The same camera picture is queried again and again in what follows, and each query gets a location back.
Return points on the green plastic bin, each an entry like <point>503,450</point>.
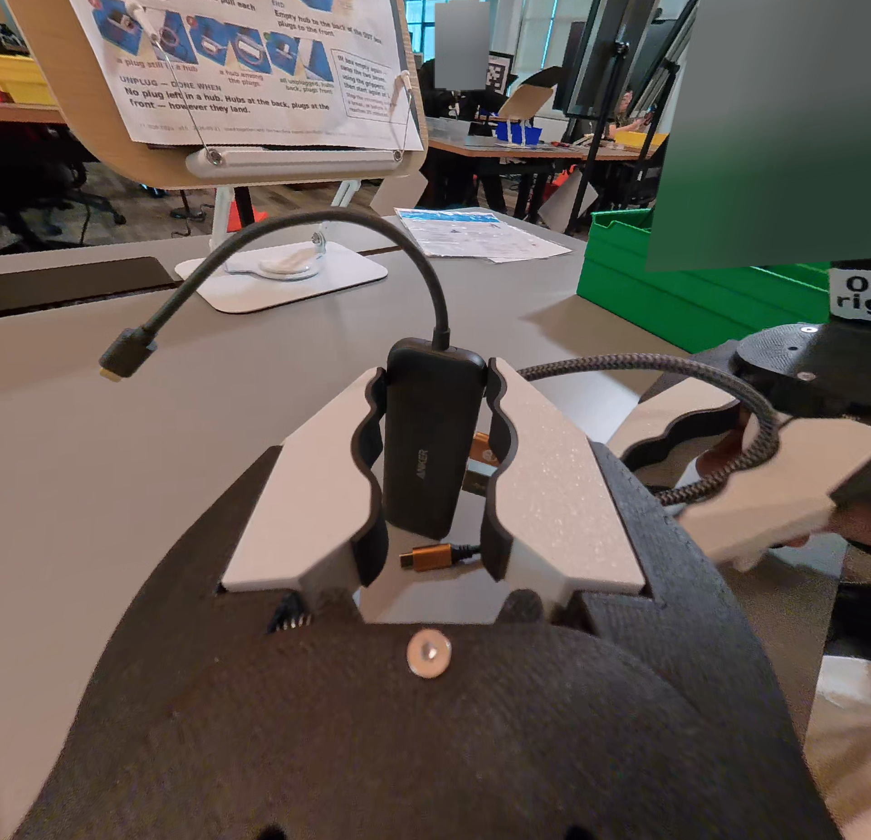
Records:
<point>680,289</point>

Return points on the black office chair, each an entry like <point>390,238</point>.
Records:
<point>68,193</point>

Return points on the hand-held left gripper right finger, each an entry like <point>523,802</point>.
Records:
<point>565,506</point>

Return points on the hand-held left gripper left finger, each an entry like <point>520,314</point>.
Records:
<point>306,513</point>

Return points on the printed paper sheet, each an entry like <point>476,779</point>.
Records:
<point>476,234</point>

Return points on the black USB hub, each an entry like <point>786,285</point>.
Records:
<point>422,445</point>

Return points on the large black display panel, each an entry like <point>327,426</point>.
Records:
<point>612,44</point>

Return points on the cardboard flap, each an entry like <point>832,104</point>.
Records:
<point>527,102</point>

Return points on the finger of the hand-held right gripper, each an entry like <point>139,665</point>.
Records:
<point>673,401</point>
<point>803,466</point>

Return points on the instruction sheet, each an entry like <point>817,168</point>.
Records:
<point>238,51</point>

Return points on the cardboard sheet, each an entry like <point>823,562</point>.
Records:
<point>571,200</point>

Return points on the black white marker tag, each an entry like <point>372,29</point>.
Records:
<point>499,74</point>

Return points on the person's right hand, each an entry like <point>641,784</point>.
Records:
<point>721,449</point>

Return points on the grey desk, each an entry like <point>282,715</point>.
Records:
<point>136,479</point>

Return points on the orange traffic cone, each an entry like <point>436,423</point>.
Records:
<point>243,211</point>

